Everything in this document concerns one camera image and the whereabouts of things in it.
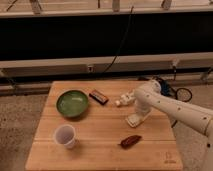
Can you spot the dark red chili pepper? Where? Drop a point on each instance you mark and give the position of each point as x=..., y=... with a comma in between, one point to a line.
x=130, y=141

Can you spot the green bowl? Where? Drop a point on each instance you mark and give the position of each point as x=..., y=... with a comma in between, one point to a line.
x=72, y=103

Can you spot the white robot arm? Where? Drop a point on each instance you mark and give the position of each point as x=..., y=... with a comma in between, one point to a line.
x=198, y=118

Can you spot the wooden cutting board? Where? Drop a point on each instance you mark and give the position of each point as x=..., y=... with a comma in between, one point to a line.
x=99, y=134

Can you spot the white sponge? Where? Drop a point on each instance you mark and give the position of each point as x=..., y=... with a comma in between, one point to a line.
x=134, y=120

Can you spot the brown chocolate bar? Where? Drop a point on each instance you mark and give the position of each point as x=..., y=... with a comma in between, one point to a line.
x=99, y=97

